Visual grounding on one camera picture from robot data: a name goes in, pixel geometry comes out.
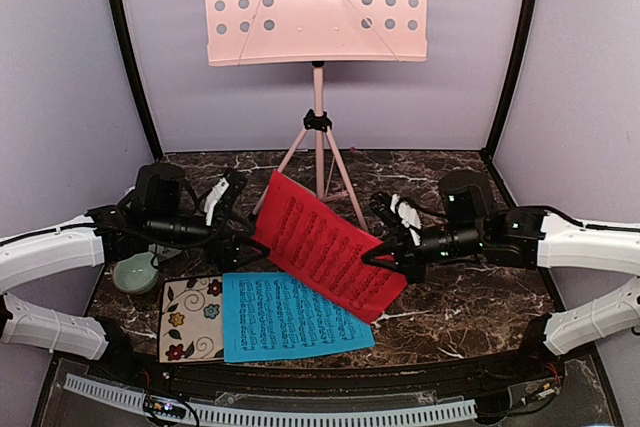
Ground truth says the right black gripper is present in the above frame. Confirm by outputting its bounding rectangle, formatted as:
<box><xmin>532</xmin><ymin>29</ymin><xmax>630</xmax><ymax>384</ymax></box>
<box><xmin>361</xmin><ymin>221</ymin><xmax>486</xmax><ymax>284</ymax></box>

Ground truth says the red sheet music paper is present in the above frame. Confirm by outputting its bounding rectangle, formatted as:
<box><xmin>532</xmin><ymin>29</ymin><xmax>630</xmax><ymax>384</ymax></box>
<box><xmin>254</xmin><ymin>171</ymin><xmax>408</xmax><ymax>324</ymax></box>

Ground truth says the blue sheet music paper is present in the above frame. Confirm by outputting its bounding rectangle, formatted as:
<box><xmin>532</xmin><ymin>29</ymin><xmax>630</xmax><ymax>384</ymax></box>
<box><xmin>222</xmin><ymin>273</ymin><xmax>375</xmax><ymax>363</ymax></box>

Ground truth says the pink music stand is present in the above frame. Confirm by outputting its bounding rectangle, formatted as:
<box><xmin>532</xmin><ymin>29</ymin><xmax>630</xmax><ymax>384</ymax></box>
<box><xmin>205</xmin><ymin>0</ymin><xmax>428</xmax><ymax>228</ymax></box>

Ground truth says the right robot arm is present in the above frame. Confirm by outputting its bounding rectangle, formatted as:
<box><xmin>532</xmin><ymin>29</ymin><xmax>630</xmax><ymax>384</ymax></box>
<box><xmin>361</xmin><ymin>170</ymin><xmax>639</xmax><ymax>381</ymax></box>

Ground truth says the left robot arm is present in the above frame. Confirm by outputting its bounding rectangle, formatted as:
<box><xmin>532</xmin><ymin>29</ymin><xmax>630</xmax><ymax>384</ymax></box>
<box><xmin>1</xmin><ymin>162</ymin><xmax>270</xmax><ymax>383</ymax></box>

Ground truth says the floral square plate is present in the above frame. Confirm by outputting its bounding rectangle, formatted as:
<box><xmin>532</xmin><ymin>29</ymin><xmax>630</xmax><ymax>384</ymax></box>
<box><xmin>157</xmin><ymin>276</ymin><xmax>224</xmax><ymax>364</ymax></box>

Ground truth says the white metronome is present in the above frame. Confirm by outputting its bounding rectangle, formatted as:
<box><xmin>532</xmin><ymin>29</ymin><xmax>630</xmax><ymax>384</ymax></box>
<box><xmin>149</xmin><ymin>244</ymin><xmax>182</xmax><ymax>263</ymax></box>

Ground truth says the pale green bowl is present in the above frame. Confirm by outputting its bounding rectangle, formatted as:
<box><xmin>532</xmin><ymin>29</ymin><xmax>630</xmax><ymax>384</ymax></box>
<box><xmin>112</xmin><ymin>252</ymin><xmax>158</xmax><ymax>295</ymax></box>

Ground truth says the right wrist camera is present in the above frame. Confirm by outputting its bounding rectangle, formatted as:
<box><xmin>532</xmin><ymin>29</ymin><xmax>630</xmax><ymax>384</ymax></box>
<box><xmin>369</xmin><ymin>192</ymin><xmax>422</xmax><ymax>246</ymax></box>

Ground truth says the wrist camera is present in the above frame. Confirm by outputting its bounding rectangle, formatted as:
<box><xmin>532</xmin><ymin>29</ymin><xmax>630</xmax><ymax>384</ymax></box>
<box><xmin>204</xmin><ymin>168</ymin><xmax>247</xmax><ymax>227</ymax></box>
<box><xmin>369</xmin><ymin>192</ymin><xmax>422</xmax><ymax>246</ymax></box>

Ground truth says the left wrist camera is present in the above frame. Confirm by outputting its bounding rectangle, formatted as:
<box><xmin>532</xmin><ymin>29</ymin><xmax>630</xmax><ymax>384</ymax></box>
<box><xmin>204</xmin><ymin>168</ymin><xmax>247</xmax><ymax>227</ymax></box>

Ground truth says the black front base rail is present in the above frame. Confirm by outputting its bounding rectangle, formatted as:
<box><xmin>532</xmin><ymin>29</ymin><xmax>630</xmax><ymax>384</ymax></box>
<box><xmin>29</xmin><ymin>331</ymin><xmax>626</xmax><ymax>427</ymax></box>

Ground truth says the grey slotted cable duct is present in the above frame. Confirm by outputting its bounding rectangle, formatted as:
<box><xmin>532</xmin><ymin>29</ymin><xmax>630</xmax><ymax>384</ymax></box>
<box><xmin>63</xmin><ymin>374</ymin><xmax>477</xmax><ymax>426</ymax></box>

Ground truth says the left black frame post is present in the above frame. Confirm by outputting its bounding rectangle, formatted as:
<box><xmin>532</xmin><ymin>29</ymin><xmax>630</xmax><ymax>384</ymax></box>
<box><xmin>108</xmin><ymin>0</ymin><xmax>164</xmax><ymax>161</ymax></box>

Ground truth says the black frame post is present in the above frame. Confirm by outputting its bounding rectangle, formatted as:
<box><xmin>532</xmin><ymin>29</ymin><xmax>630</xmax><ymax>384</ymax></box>
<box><xmin>482</xmin><ymin>0</ymin><xmax>536</xmax><ymax>162</ymax></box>
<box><xmin>108</xmin><ymin>0</ymin><xmax>164</xmax><ymax>161</ymax></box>

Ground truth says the right black frame post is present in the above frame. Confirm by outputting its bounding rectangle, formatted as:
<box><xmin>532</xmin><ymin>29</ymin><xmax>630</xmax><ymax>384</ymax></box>
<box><xmin>482</xmin><ymin>0</ymin><xmax>536</xmax><ymax>162</ymax></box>

